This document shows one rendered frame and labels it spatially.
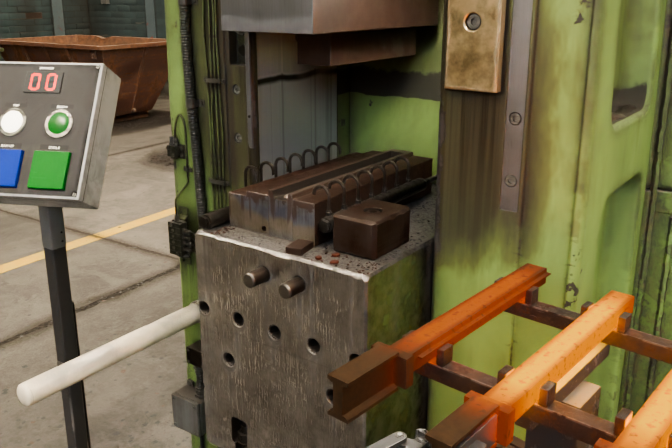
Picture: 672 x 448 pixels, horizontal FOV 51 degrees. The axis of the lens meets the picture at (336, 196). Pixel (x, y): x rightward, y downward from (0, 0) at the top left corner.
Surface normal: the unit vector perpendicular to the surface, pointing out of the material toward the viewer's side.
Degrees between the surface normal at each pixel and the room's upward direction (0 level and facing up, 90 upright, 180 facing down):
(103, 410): 0
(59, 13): 90
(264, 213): 90
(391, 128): 90
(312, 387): 90
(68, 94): 60
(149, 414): 0
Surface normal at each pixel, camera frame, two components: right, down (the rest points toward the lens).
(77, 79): -0.16, -0.25
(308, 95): 0.81, 0.16
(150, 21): -0.55, 0.23
